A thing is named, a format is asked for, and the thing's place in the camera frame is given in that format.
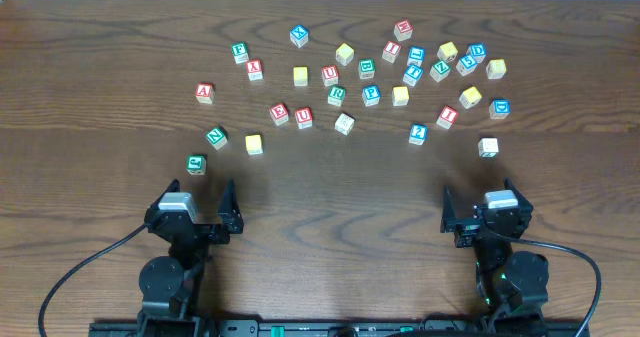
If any blue 5 block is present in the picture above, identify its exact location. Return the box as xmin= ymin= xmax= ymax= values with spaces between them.
xmin=456 ymin=55 xmax=478 ymax=76

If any red I block upper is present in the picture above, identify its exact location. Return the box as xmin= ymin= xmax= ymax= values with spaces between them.
xmin=382 ymin=41 xmax=401 ymax=63

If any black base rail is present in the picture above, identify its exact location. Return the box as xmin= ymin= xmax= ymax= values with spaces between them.
xmin=88 ymin=318 xmax=591 ymax=337

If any green R block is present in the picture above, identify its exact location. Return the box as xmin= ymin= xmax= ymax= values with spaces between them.
xmin=327 ymin=85 xmax=346 ymax=107

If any yellow block centre left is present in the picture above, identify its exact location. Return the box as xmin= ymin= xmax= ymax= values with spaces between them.
xmin=293 ymin=66 xmax=308 ymax=87

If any red u block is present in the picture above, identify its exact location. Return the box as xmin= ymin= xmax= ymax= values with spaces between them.
xmin=295 ymin=107 xmax=313 ymax=129
xmin=321 ymin=65 xmax=339 ymax=87

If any plain K block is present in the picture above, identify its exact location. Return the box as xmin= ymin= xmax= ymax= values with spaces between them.
xmin=334 ymin=113 xmax=355 ymax=136

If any blue P block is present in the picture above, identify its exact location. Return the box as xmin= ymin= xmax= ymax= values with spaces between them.
xmin=362 ymin=85 xmax=381 ymax=107

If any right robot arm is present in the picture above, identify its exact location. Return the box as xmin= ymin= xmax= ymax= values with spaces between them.
xmin=440 ymin=179 xmax=549 ymax=333

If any red U block upper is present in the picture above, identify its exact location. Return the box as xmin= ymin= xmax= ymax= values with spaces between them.
xmin=321 ymin=65 xmax=339 ymax=87

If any red E block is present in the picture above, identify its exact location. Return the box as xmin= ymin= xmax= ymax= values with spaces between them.
xmin=269 ymin=103 xmax=289 ymax=126

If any red U block lower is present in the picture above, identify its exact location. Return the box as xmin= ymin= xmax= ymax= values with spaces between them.
xmin=295 ymin=107 xmax=313 ymax=129

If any yellow block top right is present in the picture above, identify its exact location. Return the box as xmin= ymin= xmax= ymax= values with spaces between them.
xmin=437 ymin=41 xmax=458 ymax=63

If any plain L block green 7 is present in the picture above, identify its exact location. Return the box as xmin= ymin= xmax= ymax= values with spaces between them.
xmin=478 ymin=138 xmax=499 ymax=158

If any blue T block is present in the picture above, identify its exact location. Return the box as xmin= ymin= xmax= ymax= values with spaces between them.
xmin=403 ymin=64 xmax=424 ymax=87

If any red i block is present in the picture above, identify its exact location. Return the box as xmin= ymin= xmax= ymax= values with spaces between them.
xmin=382 ymin=41 xmax=401 ymax=63
xmin=436 ymin=106 xmax=459 ymax=130

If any blue L block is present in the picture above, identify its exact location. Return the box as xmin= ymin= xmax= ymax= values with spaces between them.
xmin=407 ymin=46 xmax=425 ymax=67

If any green B block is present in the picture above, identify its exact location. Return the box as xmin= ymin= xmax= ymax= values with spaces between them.
xmin=358 ymin=58 xmax=376 ymax=79

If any blue X block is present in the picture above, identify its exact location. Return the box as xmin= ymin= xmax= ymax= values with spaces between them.
xmin=290 ymin=25 xmax=309 ymax=48

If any yellow K block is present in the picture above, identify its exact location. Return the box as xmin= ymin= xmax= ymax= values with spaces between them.
xmin=459 ymin=86 xmax=482 ymax=109

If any green F block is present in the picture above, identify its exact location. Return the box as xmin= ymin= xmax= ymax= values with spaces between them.
xmin=231 ymin=42 xmax=249 ymax=64

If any blue D block upper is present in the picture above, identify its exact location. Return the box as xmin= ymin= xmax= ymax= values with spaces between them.
xmin=466 ymin=43 xmax=487 ymax=64

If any yellow B block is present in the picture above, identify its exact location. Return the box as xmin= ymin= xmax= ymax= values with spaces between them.
xmin=486 ymin=59 xmax=507 ymax=80

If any green N block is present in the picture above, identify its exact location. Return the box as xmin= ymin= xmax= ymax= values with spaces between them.
xmin=205 ymin=126 xmax=228 ymax=150

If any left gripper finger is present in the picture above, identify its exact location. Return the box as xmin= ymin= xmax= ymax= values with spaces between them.
xmin=217 ymin=179 xmax=244 ymax=234
xmin=151 ymin=179 xmax=180 ymax=208

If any red A block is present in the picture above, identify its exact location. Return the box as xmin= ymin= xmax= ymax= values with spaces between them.
xmin=195 ymin=83 xmax=215 ymax=104

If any blue D block lower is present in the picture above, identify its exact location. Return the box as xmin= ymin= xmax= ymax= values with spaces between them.
xmin=489 ymin=99 xmax=511 ymax=120

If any green Z block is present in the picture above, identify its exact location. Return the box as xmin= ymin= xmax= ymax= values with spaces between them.
xmin=430 ymin=60 xmax=451 ymax=82

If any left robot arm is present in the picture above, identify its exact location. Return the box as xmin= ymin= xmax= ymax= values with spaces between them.
xmin=135 ymin=180 xmax=244 ymax=336

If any green J block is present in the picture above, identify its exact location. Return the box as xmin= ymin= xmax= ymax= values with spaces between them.
xmin=186 ymin=155 xmax=207 ymax=175

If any yellow block near left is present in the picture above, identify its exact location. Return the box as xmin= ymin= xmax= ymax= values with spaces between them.
xmin=245 ymin=134 xmax=263 ymax=155

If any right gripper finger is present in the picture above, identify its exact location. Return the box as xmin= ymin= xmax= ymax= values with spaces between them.
xmin=440 ymin=186 xmax=457 ymax=233
xmin=504 ymin=178 xmax=534 ymax=220

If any yellow S block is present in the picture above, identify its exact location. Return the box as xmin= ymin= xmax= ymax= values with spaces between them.
xmin=392 ymin=86 xmax=410 ymax=107

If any blue 2 block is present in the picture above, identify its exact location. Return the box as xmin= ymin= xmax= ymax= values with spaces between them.
xmin=408 ymin=124 xmax=428 ymax=145

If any red I block lower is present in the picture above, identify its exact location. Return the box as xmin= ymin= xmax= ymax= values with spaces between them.
xmin=436 ymin=106 xmax=459 ymax=130

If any blue d block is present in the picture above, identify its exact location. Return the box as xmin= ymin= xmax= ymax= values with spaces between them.
xmin=489 ymin=99 xmax=511 ymax=120
xmin=466 ymin=43 xmax=487 ymax=64

